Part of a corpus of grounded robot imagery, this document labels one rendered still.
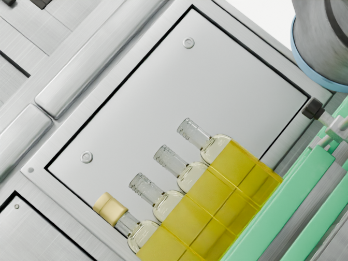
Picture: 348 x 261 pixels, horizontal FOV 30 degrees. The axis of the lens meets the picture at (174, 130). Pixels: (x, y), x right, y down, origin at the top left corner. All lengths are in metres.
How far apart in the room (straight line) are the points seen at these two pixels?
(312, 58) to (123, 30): 0.62
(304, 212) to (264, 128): 0.32
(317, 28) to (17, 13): 0.79
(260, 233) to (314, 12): 0.35
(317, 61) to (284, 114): 0.55
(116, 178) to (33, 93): 0.22
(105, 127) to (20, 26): 0.27
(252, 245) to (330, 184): 0.14
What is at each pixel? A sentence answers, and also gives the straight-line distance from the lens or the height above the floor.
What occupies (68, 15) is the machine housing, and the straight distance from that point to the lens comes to 1.28.
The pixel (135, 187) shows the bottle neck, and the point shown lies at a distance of 0.99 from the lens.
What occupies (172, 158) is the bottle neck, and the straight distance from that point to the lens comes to 1.00.
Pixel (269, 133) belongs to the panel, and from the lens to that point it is 1.17.
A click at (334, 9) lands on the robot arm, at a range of 0.57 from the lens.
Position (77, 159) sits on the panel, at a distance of 1.14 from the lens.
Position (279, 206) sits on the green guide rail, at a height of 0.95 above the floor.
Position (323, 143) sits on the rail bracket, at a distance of 0.96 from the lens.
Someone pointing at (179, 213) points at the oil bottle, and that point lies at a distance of 0.97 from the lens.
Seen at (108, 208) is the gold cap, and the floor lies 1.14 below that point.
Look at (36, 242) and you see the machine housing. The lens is 1.17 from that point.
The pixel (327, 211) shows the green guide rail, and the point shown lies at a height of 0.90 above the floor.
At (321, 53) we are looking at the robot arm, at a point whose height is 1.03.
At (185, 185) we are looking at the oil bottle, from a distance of 0.98.
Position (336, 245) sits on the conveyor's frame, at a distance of 0.87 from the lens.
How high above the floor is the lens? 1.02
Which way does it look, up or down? 7 degrees up
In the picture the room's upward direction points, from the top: 51 degrees counter-clockwise
